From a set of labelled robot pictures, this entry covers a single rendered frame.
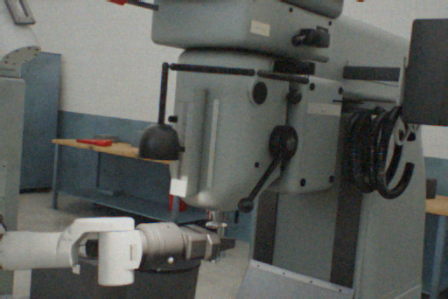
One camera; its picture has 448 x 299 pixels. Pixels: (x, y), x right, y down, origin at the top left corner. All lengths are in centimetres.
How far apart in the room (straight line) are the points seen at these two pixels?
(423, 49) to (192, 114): 47
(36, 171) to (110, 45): 210
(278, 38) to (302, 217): 58
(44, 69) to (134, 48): 148
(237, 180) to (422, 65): 43
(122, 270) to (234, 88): 39
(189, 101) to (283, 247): 63
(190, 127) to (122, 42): 679
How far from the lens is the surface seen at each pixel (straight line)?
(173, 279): 310
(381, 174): 122
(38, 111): 846
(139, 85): 753
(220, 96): 109
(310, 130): 124
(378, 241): 149
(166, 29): 115
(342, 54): 137
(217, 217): 119
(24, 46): 96
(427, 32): 122
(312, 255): 153
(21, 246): 112
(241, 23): 103
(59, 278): 149
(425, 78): 121
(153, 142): 98
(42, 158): 858
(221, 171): 109
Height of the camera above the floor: 153
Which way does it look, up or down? 5 degrees down
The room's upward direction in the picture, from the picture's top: 5 degrees clockwise
